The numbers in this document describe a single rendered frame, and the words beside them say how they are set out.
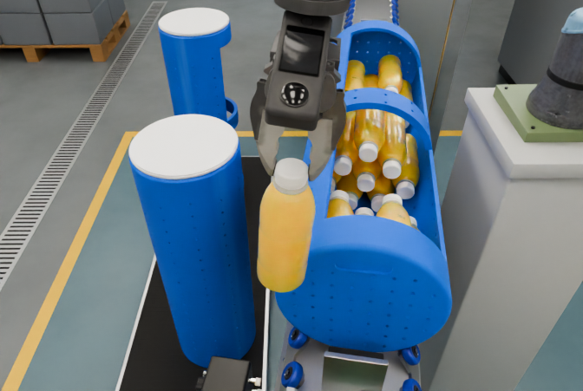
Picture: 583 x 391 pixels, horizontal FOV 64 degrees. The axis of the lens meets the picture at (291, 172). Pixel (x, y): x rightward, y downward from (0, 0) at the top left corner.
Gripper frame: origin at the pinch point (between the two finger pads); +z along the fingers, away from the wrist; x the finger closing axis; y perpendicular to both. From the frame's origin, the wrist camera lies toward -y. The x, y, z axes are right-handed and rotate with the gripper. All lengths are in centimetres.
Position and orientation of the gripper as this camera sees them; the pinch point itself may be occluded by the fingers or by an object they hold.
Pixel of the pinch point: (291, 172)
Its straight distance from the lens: 53.7
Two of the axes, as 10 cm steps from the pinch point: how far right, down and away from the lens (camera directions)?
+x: -9.9, -1.3, 0.3
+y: 1.1, -6.0, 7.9
